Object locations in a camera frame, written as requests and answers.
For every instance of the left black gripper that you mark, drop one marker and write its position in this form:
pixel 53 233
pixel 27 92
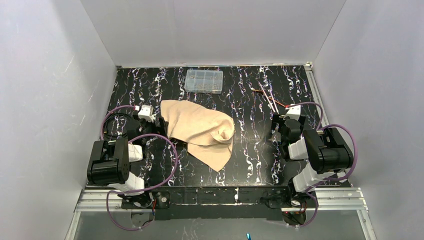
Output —
pixel 158 125

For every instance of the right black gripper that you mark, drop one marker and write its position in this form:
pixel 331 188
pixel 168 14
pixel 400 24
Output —
pixel 278 124

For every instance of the beige cloth napkin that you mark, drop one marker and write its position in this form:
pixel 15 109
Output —
pixel 209 133

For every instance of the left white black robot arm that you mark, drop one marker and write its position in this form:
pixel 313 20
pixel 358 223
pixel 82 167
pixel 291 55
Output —
pixel 110 160

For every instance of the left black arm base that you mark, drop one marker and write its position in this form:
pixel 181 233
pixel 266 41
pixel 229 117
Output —
pixel 152 200

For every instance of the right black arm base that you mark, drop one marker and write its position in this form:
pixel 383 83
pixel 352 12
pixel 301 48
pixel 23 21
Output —
pixel 286 198

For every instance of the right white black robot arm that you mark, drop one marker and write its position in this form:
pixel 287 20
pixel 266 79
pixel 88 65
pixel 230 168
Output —
pixel 325 150

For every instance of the clear plastic screw box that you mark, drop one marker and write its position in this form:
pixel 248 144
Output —
pixel 204 81

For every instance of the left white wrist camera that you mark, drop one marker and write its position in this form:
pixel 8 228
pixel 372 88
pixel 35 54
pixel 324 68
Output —
pixel 146 112

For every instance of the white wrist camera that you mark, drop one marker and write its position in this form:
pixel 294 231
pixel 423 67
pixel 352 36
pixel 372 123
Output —
pixel 146 112
pixel 293 112

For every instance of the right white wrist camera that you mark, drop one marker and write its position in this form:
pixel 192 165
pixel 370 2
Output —
pixel 293 112

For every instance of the aluminium frame rail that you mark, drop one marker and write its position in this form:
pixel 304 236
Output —
pixel 329 199

